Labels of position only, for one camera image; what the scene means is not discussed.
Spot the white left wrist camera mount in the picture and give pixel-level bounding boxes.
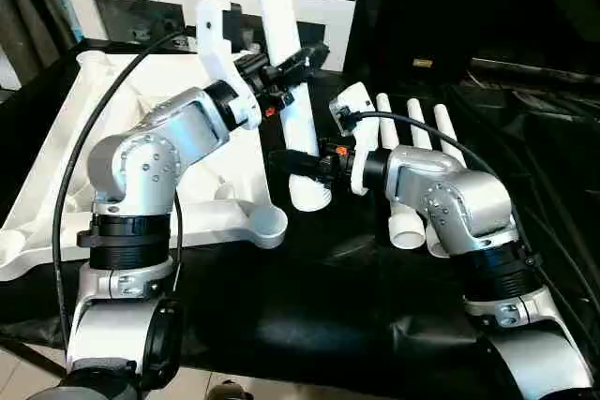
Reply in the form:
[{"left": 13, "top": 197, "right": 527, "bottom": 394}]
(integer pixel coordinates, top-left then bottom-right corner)
[{"left": 195, "top": 0, "right": 263, "bottom": 132}]

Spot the black mat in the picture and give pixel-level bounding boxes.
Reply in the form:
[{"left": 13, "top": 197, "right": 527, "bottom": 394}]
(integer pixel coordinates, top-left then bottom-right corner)
[{"left": 0, "top": 37, "right": 600, "bottom": 387}]

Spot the white plastic table top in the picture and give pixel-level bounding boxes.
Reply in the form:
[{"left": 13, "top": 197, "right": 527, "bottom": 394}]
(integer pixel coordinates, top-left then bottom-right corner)
[{"left": 0, "top": 48, "right": 288, "bottom": 282}]

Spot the grey curtain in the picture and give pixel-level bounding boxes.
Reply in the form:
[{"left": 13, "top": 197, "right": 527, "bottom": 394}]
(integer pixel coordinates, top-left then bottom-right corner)
[{"left": 0, "top": 0, "right": 83, "bottom": 90}]

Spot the white plastic table leg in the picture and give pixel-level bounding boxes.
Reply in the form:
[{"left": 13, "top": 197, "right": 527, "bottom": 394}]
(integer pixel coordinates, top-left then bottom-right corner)
[
  {"left": 406, "top": 98, "right": 447, "bottom": 259},
  {"left": 250, "top": 0, "right": 332, "bottom": 213},
  {"left": 433, "top": 103, "right": 469, "bottom": 170},
  {"left": 376, "top": 93, "right": 426, "bottom": 250}
]

